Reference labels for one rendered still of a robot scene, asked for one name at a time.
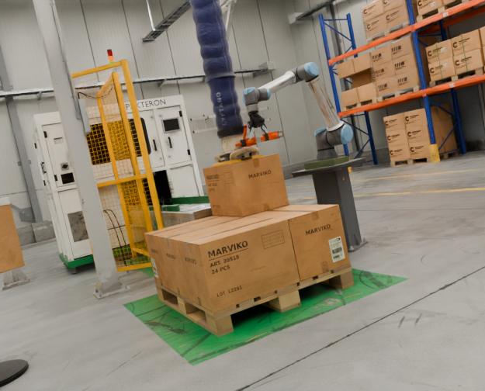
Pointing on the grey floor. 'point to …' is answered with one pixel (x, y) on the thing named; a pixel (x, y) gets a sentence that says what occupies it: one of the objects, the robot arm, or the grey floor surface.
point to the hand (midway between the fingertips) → (260, 138)
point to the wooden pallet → (282, 301)
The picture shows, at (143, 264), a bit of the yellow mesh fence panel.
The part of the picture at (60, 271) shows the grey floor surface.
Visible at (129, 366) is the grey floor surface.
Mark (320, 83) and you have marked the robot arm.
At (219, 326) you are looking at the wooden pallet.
